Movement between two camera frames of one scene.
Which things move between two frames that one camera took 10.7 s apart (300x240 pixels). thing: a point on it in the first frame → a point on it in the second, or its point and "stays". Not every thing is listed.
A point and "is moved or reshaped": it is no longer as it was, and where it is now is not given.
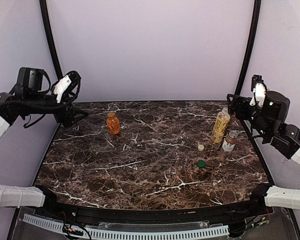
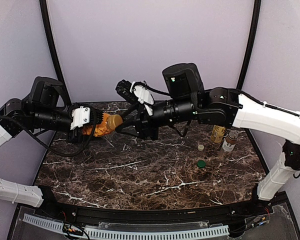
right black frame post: [257, 12] stays
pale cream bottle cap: [201, 147] stays
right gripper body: [240, 107] → [145, 124]
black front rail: [155, 217] stays
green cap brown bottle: [228, 145] stays
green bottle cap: [201, 164] stays
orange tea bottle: [113, 123] is moved or reshaped
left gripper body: [65, 115] → [73, 132]
